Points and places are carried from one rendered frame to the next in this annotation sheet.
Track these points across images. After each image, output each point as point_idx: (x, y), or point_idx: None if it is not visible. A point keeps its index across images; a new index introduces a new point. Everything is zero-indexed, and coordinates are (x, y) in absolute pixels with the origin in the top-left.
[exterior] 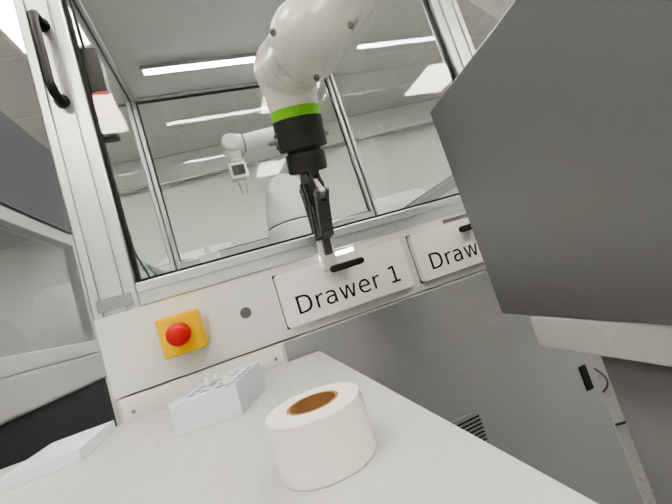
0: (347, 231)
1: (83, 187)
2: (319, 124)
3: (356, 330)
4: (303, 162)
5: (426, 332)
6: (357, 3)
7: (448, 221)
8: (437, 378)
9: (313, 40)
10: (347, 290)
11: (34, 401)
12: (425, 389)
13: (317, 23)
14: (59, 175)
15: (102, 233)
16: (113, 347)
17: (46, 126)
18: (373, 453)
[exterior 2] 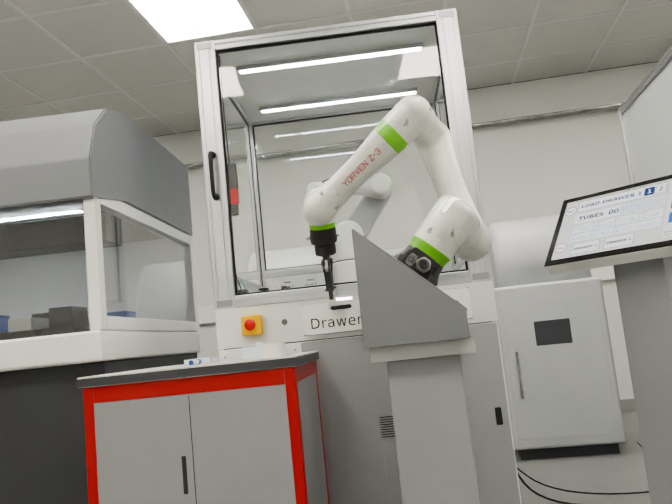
0: (350, 286)
1: (219, 243)
2: (331, 234)
3: (343, 345)
4: (320, 251)
5: None
6: (338, 200)
7: None
8: (387, 385)
9: (315, 217)
10: (341, 321)
11: (167, 350)
12: (377, 389)
13: (317, 211)
14: (210, 235)
15: (224, 268)
16: (221, 325)
17: (207, 209)
18: (281, 355)
